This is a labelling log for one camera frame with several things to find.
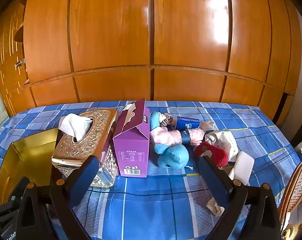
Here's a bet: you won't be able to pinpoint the rattan chair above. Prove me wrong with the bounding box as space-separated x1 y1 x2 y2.
278 160 302 240

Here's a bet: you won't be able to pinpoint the gold tin box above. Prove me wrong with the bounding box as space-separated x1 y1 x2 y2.
0 127 60 205

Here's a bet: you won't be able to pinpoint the white facial tissue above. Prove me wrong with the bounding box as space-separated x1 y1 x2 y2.
59 113 93 142

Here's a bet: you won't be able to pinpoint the red plush strawberry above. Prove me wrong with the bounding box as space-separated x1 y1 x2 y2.
193 141 229 168

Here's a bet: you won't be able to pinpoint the white wet wipes pack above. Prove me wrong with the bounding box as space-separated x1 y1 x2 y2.
205 129 239 162

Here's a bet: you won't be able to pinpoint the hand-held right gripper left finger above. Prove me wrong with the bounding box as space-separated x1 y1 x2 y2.
15 155 100 240

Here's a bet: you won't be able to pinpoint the crumpled white tissue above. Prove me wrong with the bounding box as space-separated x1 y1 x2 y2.
206 197 225 217

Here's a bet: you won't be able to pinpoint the beige knit gloves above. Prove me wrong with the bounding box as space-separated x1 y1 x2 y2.
200 120 216 138

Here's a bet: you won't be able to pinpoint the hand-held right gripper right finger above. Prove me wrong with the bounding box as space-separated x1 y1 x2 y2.
198 155 282 240

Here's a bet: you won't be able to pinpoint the white square pad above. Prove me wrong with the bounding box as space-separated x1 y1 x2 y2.
228 151 255 186

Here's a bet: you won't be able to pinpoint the blue tissue packet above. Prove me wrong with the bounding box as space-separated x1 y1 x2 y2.
176 117 200 130

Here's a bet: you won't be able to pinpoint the blue plush toy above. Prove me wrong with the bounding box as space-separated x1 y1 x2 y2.
150 111 190 168

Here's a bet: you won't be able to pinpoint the purple carton box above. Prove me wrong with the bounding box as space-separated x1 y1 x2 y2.
113 98 151 178

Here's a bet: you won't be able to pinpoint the blue plaid bedsheet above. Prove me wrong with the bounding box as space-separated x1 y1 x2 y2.
0 101 301 240

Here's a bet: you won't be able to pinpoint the brown striped scrunchie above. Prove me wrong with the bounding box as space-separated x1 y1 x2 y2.
160 113 173 127

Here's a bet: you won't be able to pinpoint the pink towel blue band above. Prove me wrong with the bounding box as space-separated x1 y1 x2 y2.
175 128 204 146

